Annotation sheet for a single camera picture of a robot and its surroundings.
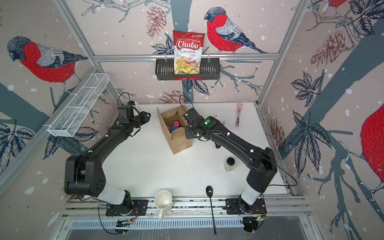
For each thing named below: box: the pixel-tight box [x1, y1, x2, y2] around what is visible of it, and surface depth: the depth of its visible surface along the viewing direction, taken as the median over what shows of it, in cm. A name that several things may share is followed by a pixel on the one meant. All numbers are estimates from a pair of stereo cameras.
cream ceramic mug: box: [154, 190, 173, 220], surface depth 71 cm
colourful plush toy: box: [166, 120, 180, 133], surface depth 102 cm
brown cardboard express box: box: [157, 104, 193, 155], surface depth 90 cm
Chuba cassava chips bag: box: [173, 30, 205, 75], surface depth 86 cm
